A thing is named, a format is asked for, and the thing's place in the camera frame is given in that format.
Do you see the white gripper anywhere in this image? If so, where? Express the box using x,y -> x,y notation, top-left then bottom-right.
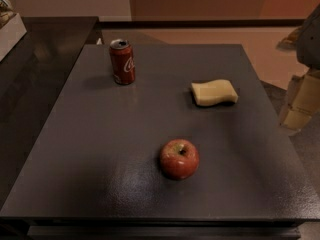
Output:
279,68 -> 320,131

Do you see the red apple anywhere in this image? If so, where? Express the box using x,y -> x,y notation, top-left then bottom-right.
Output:
159,139 -> 200,180

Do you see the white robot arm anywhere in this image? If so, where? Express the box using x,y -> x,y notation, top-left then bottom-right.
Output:
279,5 -> 320,132

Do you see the red coke can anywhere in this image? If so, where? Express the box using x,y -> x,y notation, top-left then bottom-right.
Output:
109,39 -> 135,85

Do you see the yellow sponge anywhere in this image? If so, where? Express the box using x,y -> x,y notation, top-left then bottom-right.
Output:
191,79 -> 239,107

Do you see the dark side counter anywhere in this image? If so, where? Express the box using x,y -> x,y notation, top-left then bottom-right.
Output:
0,16 -> 101,207

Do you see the white box on counter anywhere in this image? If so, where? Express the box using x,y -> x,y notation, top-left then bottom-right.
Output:
0,0 -> 27,61

